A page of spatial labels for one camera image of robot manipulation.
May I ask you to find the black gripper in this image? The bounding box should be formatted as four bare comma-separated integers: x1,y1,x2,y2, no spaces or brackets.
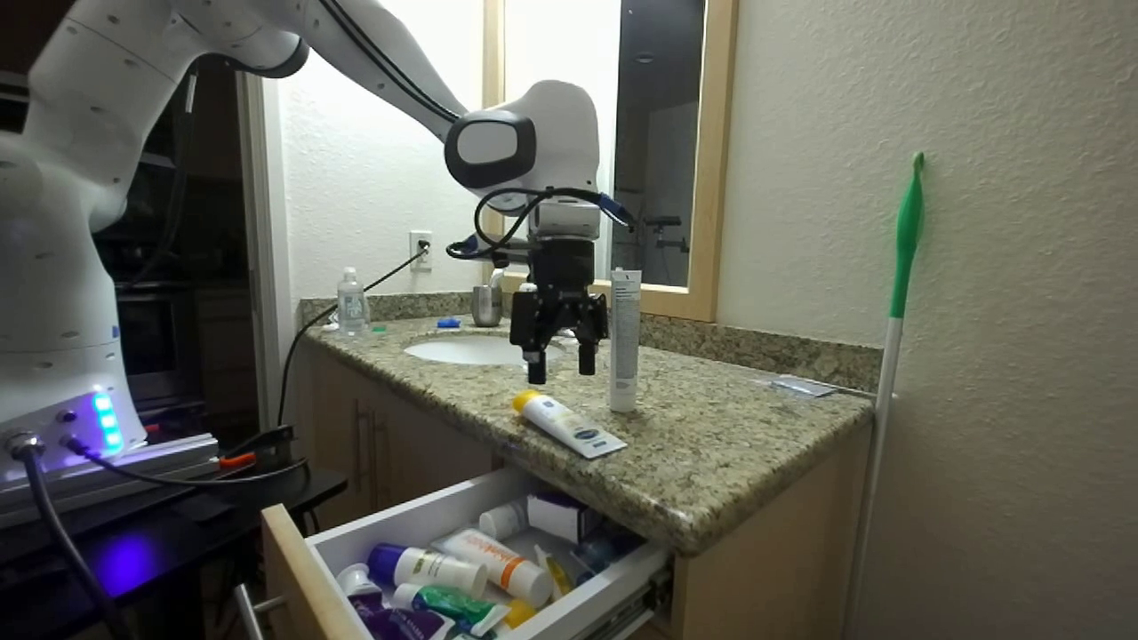
509,236,613,388

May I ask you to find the white tube with yellow cap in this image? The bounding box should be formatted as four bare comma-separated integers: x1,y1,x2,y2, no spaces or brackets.
509,388,631,462

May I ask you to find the tall white standing tube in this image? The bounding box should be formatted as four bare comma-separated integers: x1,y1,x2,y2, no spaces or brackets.
606,268,649,417

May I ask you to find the white and orange tube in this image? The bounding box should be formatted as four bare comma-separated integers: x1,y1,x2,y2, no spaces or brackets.
438,525,558,608

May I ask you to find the green tube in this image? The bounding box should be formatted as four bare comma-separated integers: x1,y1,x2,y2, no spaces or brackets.
414,584,509,633

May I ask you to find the white drawer with wooden front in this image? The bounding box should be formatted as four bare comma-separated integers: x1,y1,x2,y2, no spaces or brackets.
260,462,673,640

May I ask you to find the grey metal cup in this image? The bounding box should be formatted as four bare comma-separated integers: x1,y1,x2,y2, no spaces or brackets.
470,282,509,330

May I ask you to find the white oval sink basin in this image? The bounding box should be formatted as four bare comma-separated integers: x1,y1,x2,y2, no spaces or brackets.
401,333,534,369

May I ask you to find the small white box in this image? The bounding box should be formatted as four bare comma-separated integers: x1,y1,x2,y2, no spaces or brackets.
522,492,598,550

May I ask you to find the clear plastic bottle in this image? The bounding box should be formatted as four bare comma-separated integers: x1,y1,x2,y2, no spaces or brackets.
335,264,371,337

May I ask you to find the wood framed mirror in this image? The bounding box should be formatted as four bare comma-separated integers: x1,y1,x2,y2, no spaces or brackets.
482,0,739,322

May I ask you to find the clear plastic packet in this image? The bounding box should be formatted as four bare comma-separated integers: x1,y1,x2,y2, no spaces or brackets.
767,369,839,401

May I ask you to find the white bottle with purple cap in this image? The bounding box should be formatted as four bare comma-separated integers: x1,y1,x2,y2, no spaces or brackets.
367,541,492,601

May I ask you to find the wooden vanity cabinet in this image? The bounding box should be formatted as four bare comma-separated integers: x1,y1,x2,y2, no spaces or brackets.
300,350,874,640

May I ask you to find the purple packet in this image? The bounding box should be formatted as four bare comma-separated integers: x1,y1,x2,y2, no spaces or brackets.
348,592,457,640

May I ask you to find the black and orange clamp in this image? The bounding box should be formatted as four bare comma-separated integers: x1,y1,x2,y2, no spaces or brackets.
213,422,300,479

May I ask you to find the black robot cart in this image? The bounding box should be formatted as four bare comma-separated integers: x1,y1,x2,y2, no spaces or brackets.
0,462,354,640

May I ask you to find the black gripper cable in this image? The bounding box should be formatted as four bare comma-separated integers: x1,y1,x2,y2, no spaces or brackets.
445,184,636,269

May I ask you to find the white wall outlet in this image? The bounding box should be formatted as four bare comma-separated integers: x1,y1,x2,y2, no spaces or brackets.
407,228,438,277

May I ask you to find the black power cable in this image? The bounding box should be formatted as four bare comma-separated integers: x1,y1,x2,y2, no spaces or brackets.
273,243,430,432

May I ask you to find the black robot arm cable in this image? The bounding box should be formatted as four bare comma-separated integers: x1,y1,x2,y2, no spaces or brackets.
316,0,470,132

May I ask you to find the green handled mop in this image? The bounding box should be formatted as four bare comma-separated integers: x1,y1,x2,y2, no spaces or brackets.
833,149,932,640

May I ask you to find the black base cable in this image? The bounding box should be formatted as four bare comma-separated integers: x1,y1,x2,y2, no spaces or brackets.
60,434,306,493
8,434,134,640

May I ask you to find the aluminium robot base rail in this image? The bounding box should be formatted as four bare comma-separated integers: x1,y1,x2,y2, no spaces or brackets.
0,432,223,516

